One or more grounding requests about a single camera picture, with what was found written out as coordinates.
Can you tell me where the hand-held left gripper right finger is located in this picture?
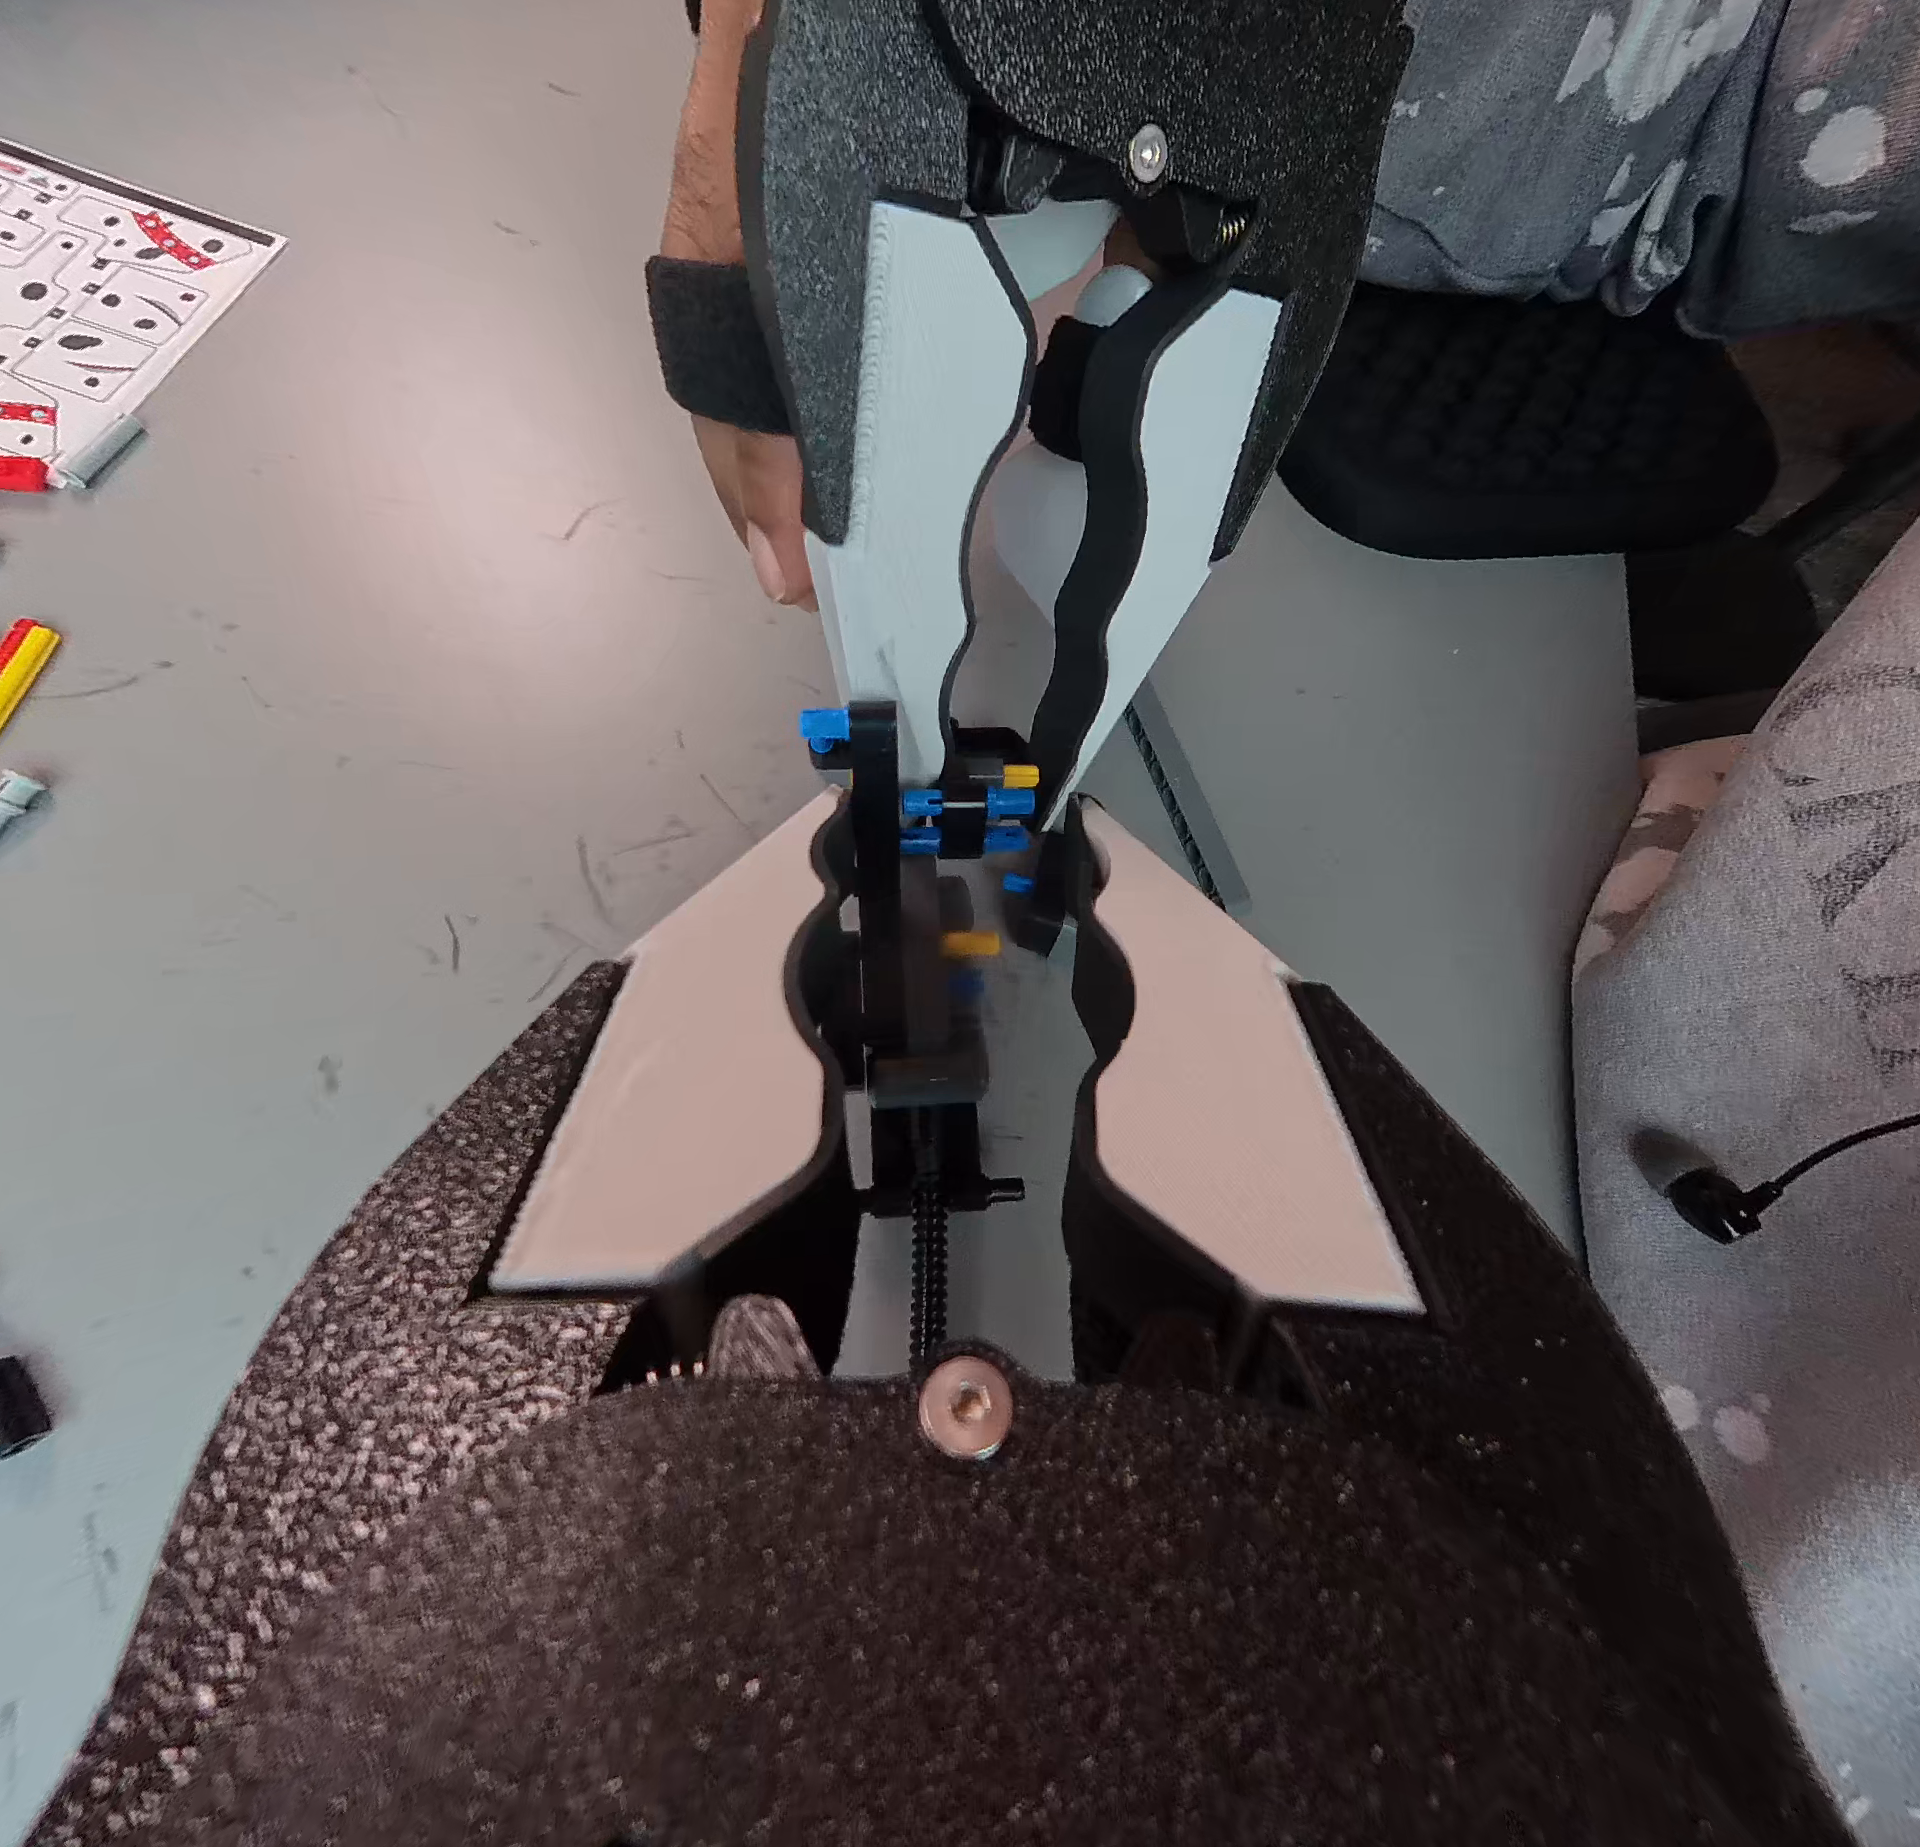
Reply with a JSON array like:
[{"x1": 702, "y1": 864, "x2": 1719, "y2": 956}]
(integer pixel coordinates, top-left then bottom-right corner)
[{"x1": 1064, "y1": 801, "x2": 1425, "y2": 1316}]

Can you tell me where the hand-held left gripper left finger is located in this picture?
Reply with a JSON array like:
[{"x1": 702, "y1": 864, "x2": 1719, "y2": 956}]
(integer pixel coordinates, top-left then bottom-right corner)
[{"x1": 489, "y1": 794, "x2": 855, "y2": 1297}]

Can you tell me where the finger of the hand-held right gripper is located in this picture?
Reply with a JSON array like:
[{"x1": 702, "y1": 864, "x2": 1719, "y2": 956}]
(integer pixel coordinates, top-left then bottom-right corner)
[
  {"x1": 1035, "y1": 281, "x2": 1291, "y2": 836},
  {"x1": 815, "y1": 203, "x2": 1041, "y2": 775}
]

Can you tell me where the black brick frame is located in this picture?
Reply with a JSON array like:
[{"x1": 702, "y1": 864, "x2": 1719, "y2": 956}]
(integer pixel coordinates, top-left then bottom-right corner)
[{"x1": 799, "y1": 699, "x2": 1029, "y2": 1376}]

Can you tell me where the small grey black brick assembly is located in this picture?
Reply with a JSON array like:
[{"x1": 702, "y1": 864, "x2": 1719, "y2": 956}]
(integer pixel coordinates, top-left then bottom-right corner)
[{"x1": 901, "y1": 729, "x2": 1044, "y2": 865}]

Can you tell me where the person's right forearm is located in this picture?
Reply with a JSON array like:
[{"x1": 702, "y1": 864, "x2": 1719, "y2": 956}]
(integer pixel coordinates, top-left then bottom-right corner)
[{"x1": 1357, "y1": 0, "x2": 1920, "y2": 340}]

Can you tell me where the person's right hand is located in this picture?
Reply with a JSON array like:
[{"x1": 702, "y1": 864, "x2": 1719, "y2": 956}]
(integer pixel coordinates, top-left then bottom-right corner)
[{"x1": 659, "y1": 0, "x2": 826, "y2": 615}]

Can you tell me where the black angled beam, blue pin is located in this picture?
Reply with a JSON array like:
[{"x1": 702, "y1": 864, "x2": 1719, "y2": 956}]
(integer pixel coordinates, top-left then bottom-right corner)
[{"x1": 1003, "y1": 826, "x2": 1075, "y2": 965}]

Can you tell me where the black mesh chair armrest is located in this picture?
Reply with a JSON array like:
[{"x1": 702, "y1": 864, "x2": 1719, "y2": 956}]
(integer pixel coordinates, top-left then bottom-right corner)
[{"x1": 1275, "y1": 279, "x2": 1779, "y2": 558}]

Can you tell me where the person's torso in grey sweatshirt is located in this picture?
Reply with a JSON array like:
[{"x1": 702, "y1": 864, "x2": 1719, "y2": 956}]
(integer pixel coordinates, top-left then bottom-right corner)
[{"x1": 1567, "y1": 527, "x2": 1920, "y2": 1847}]

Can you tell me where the yellow toy axle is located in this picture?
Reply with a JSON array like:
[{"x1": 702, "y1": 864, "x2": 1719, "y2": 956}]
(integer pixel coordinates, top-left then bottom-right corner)
[{"x1": 0, "y1": 619, "x2": 67, "y2": 738}]

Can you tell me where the white sticker sheet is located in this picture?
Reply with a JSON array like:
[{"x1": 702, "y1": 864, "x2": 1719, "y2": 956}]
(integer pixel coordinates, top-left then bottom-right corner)
[{"x1": 0, "y1": 137, "x2": 290, "y2": 445}]

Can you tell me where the pale grey toy connector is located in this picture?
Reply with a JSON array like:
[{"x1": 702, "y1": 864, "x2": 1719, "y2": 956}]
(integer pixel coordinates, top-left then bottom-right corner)
[{"x1": 52, "y1": 413, "x2": 150, "y2": 495}]

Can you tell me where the pile of red white pieces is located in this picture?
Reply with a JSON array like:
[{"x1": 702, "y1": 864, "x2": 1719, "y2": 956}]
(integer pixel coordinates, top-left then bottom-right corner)
[{"x1": 0, "y1": 451, "x2": 60, "y2": 708}]

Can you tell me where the black office chair frame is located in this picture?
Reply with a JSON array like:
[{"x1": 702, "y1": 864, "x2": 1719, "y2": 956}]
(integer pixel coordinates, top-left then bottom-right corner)
[{"x1": 1626, "y1": 422, "x2": 1920, "y2": 745}]

